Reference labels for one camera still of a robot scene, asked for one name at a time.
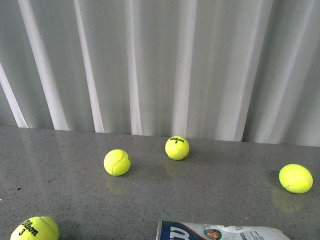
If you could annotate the clear Wilson tennis ball can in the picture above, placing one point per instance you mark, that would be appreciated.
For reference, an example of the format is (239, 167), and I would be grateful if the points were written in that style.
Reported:
(174, 230)

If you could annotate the white pleated curtain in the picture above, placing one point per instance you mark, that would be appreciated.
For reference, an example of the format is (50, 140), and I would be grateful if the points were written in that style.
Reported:
(232, 70)

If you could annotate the tennis ball far left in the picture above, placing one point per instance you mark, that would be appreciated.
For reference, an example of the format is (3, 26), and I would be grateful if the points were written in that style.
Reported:
(117, 162)

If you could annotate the wilson 3 tennis ball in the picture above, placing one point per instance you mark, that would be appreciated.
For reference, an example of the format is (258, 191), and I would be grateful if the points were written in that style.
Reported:
(177, 148)
(36, 228)

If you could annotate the Wilson 3 tennis ball back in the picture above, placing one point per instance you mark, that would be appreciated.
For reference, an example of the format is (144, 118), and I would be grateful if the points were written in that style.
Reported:
(177, 148)

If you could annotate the plain yellow tennis ball centre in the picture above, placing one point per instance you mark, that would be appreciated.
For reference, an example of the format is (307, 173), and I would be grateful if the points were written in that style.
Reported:
(295, 178)

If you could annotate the Wilson 3 tennis ball front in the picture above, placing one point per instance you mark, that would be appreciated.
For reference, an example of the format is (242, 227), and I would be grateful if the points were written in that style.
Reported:
(36, 228)

